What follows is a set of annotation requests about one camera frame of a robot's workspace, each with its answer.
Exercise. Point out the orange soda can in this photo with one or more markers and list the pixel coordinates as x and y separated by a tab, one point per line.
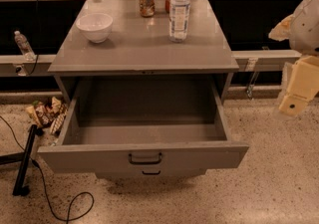
146	0

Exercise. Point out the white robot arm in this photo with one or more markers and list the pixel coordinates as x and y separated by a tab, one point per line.
301	29

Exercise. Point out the black metal stand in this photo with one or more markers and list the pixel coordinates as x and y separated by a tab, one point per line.
23	158

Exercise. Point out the crumpled snack bag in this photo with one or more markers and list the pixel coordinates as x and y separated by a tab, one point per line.
50	114

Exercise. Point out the small water bottle on ledge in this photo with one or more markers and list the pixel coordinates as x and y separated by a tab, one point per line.
24	46

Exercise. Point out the clear plastic water bottle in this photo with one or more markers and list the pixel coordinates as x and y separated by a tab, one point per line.
178	19

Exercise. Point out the white ceramic bowl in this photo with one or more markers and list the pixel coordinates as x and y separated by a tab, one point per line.
95	27

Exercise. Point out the grey lower drawer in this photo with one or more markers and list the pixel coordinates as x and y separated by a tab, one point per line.
146	173

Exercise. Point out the grey drawer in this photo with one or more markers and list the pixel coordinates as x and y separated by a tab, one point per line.
126	124
146	173

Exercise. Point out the grey metal cabinet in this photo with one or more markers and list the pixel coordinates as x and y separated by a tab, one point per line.
141	46

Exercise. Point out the grey metal railing ledge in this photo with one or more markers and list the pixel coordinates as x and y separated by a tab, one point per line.
260	61

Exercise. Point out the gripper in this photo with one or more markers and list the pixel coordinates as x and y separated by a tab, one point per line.
306	28

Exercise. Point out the grey top drawer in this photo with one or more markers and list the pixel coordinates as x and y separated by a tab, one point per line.
126	124

